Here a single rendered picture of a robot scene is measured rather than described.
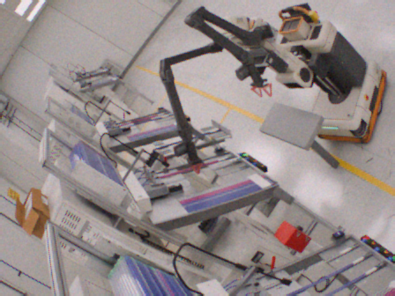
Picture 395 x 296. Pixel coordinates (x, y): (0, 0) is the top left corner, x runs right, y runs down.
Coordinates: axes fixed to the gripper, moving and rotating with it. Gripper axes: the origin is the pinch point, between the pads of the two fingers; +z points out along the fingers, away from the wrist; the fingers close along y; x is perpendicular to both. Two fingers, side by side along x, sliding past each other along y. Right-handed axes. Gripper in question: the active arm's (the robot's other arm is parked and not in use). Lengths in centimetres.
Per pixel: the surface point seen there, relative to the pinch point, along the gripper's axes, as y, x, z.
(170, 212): 38.4, -29.6, -1.1
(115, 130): -128, -28, -6
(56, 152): -97, -87, -17
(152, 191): 16.7, -32.3, -6.6
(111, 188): 38, -55, -25
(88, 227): 49, -76, -14
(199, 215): 49, -17, 1
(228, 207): 48.8, -1.5, 3.4
